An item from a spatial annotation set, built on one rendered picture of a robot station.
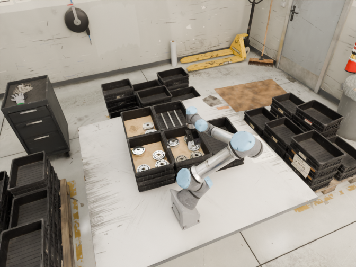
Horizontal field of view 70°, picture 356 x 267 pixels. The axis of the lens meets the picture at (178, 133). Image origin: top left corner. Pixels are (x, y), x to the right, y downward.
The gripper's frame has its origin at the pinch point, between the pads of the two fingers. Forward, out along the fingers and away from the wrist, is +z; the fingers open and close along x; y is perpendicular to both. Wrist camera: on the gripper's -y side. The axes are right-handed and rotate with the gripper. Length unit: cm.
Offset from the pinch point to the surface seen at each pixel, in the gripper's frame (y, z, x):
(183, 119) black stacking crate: 53, 13, -9
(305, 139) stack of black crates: 18, 46, -129
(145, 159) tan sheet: 12.5, 12.5, 35.7
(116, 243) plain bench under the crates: -42, 26, 68
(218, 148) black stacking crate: 5.5, 12.8, -24.3
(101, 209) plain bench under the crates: -13, 25, 76
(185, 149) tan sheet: 13.5, 12.5, 2.3
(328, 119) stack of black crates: 37, 46, -174
